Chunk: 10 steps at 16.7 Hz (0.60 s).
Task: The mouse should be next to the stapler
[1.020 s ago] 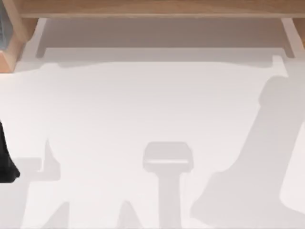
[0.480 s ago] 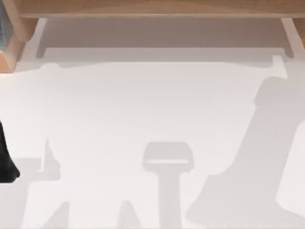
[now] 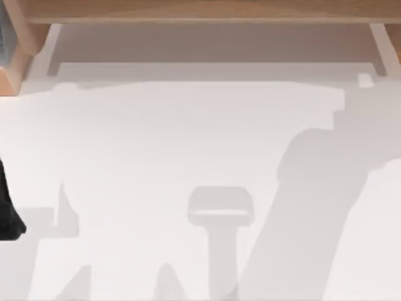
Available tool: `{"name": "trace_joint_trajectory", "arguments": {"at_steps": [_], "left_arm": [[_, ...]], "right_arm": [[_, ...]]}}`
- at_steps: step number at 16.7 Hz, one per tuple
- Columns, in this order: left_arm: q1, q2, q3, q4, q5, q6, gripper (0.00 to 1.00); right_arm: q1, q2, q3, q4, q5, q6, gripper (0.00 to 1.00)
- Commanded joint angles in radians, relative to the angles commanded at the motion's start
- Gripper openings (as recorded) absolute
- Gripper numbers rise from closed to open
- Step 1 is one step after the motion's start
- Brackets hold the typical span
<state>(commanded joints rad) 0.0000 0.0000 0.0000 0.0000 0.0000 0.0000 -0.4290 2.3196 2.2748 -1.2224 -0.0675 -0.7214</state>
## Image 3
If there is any pale wooden drawer front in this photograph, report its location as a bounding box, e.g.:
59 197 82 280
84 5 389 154
18 0 401 64

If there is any wooden cupboard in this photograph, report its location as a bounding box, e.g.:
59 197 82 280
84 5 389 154
0 0 51 97

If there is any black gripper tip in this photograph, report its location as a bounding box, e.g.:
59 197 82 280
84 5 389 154
0 159 28 243

